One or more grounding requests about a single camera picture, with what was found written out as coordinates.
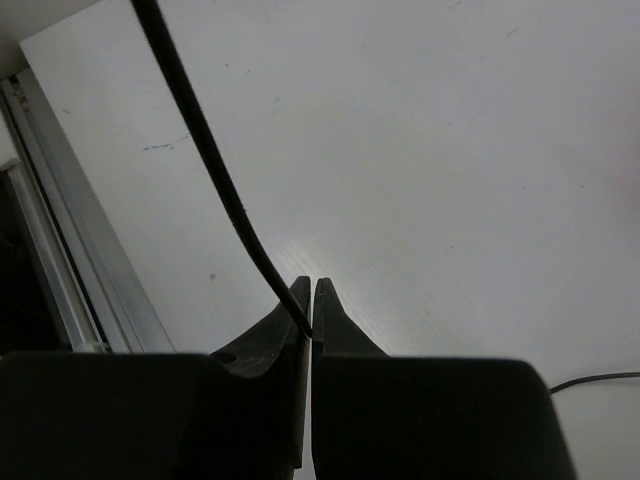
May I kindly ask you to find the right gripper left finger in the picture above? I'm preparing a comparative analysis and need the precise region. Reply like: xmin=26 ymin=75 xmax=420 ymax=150
xmin=1 ymin=306 xmax=309 ymax=479

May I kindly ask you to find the aluminium front rail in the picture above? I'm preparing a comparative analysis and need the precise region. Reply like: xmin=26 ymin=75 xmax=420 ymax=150
xmin=1 ymin=69 xmax=175 ymax=353

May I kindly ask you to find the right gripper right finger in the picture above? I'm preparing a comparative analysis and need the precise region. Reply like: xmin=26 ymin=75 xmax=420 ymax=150
xmin=311 ymin=278 xmax=576 ymax=479

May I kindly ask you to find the thin black headphone cable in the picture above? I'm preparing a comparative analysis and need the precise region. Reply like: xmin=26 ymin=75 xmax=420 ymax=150
xmin=130 ymin=0 xmax=314 ymax=337

